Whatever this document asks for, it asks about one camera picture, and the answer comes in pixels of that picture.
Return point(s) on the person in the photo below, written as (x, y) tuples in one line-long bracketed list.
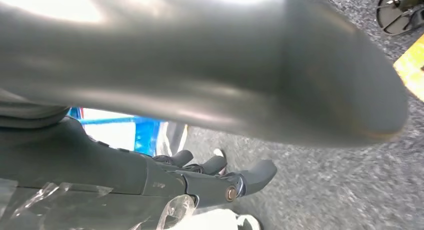
[(212, 220)]

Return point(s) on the yellow floor tape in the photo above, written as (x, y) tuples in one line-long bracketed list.
[(412, 69)]

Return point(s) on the black ribbed object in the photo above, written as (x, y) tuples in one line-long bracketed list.
[(391, 16)]

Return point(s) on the blue metal shelf rack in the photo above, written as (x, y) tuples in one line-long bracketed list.
[(147, 135)]

